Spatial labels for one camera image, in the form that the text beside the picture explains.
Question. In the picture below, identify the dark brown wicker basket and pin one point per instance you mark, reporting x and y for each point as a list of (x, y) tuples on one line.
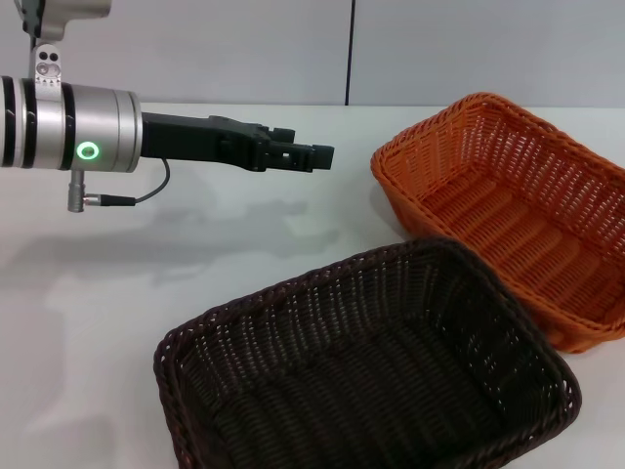
[(366, 371)]

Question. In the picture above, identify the orange wicker basket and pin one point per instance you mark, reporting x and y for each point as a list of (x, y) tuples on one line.
[(517, 215)]

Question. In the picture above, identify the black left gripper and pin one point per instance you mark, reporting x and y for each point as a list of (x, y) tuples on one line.
[(195, 139)]

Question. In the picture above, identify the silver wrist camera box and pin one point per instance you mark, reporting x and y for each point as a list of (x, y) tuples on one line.
[(48, 66)]

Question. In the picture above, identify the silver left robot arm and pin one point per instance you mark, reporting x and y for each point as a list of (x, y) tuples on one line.
[(54, 127)]

